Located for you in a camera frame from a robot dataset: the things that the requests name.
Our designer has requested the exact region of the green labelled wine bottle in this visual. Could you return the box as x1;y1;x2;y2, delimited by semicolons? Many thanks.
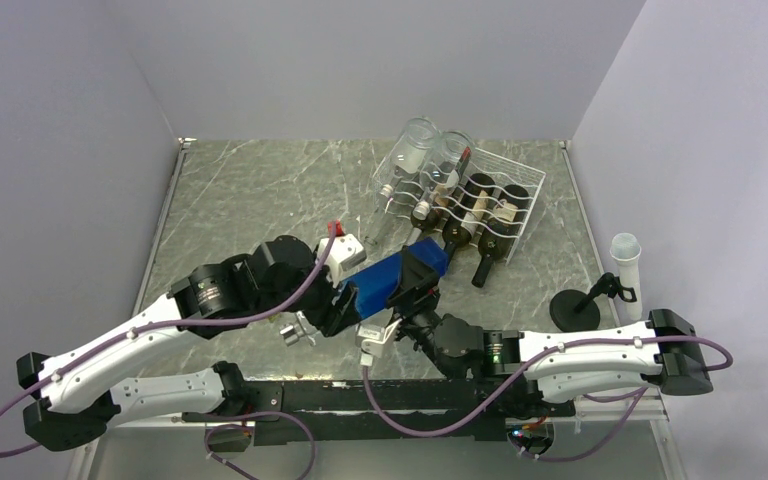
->
471;184;531;288

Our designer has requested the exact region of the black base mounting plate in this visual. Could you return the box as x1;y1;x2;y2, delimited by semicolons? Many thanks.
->
180;377;577;446

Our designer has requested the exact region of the dark olive wine bottle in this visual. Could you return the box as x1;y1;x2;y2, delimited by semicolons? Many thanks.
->
404;196;449;246

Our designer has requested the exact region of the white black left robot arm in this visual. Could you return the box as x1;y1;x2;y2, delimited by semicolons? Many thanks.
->
17;234;366;451

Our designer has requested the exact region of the black microphone stand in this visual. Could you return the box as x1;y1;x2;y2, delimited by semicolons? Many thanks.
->
549;272;640;333

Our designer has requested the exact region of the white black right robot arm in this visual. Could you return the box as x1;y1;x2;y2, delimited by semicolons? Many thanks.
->
396;234;714;415

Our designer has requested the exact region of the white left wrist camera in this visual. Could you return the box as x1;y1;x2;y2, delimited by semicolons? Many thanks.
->
314;221;367;286

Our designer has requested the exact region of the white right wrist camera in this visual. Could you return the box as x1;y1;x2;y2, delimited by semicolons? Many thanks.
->
355;317;402;367

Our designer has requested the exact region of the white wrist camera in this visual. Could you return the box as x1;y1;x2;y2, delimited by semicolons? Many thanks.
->
314;221;367;286
355;317;402;367

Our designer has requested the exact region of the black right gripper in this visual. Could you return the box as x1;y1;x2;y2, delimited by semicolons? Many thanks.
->
383;249;458;380

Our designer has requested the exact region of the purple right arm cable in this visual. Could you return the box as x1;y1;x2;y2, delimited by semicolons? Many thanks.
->
360;334;735;464

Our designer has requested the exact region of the white wire wine rack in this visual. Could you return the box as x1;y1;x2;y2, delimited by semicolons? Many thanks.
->
365;132;547;266

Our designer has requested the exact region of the blue water bottle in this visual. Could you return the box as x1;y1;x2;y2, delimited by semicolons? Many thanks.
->
342;238;450;320

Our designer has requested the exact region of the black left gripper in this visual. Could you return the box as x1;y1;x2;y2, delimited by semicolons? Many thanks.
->
256;249;361;334

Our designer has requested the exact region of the small clear silver-cap bottle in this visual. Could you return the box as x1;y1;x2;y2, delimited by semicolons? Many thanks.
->
412;131;475;220

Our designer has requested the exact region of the clear silver cap bottle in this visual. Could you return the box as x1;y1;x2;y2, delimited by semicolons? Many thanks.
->
379;117;439;202

